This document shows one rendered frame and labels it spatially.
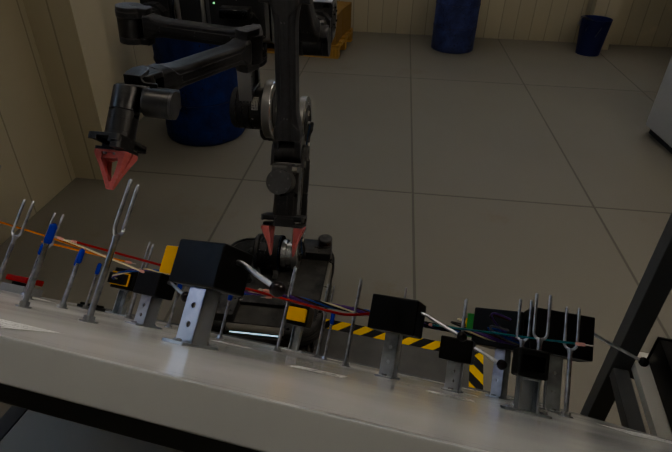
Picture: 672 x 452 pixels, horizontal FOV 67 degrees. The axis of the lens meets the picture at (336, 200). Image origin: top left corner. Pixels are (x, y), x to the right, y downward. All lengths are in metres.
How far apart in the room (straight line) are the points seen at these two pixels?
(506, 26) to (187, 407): 7.44
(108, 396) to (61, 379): 0.02
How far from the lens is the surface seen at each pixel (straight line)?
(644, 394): 1.09
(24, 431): 1.37
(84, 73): 3.57
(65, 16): 3.50
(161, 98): 1.04
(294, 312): 1.12
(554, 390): 0.88
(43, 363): 0.25
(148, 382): 0.22
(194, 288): 0.47
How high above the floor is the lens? 1.81
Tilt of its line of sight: 33 degrees down
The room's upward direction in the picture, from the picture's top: 1 degrees clockwise
